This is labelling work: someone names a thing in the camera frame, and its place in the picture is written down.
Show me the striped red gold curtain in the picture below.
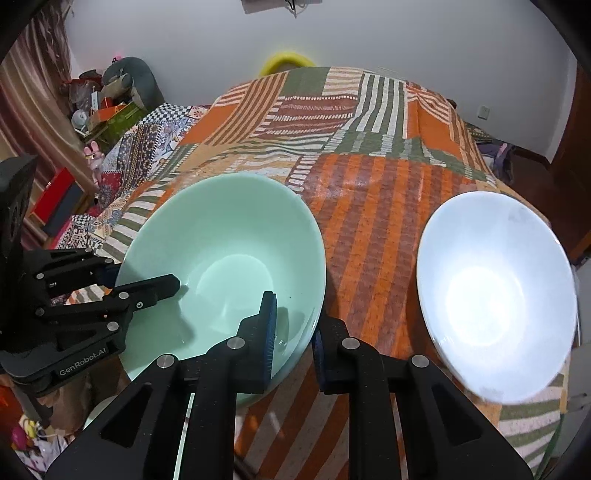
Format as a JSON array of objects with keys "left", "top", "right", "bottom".
[{"left": 0, "top": 0, "right": 98, "bottom": 232}]

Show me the grey backpack on floor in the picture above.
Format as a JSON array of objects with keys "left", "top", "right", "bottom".
[{"left": 466, "top": 123, "right": 516, "bottom": 185}]

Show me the mint green bowl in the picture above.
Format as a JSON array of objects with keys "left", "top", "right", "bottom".
[{"left": 116, "top": 172, "right": 327, "bottom": 388}]

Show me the white bowl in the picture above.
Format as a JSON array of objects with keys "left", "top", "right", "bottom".
[{"left": 417, "top": 191, "right": 577, "bottom": 405}]

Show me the white flat plate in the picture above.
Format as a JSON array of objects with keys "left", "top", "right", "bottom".
[{"left": 83, "top": 395, "right": 117, "bottom": 429}]

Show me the brown wooden door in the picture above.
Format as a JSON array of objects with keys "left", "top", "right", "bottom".
[{"left": 512, "top": 68, "right": 590, "bottom": 263}]

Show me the person's left hand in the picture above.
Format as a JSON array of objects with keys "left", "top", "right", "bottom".
[{"left": 38, "top": 371, "right": 129, "bottom": 435}]

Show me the patterned quilt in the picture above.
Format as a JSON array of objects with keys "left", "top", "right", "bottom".
[{"left": 50, "top": 103, "right": 209, "bottom": 250}]

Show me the yellow foam arch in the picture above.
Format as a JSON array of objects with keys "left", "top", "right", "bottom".
[{"left": 259, "top": 51, "right": 315, "bottom": 78}]

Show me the grey plush toy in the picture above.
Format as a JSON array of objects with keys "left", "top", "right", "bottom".
[{"left": 100, "top": 57, "right": 164, "bottom": 112}]

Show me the pink bunny toy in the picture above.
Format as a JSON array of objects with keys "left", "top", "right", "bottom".
[{"left": 83, "top": 141, "right": 105, "bottom": 185}]

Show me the green storage box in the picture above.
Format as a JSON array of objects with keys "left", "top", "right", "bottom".
[{"left": 84, "top": 102, "right": 147, "bottom": 150}]

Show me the red box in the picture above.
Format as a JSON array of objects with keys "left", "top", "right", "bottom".
[{"left": 31, "top": 168, "right": 85, "bottom": 237}]

